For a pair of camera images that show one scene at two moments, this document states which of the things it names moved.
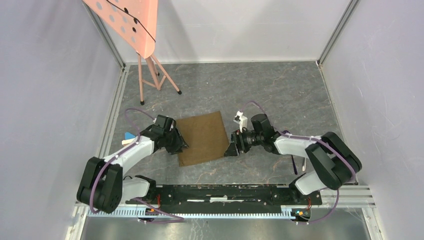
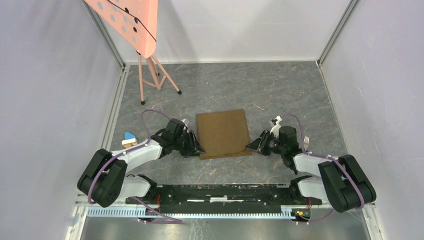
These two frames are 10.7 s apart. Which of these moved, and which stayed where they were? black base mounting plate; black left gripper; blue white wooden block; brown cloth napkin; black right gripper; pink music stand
Moved: black left gripper; black right gripper; brown cloth napkin
Stayed: pink music stand; blue white wooden block; black base mounting plate
